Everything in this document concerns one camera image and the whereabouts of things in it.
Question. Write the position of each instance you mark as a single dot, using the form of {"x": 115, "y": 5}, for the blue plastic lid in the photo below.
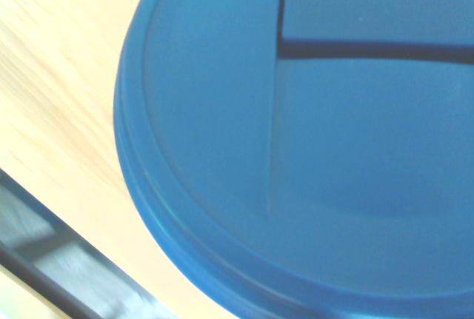
{"x": 314, "y": 141}

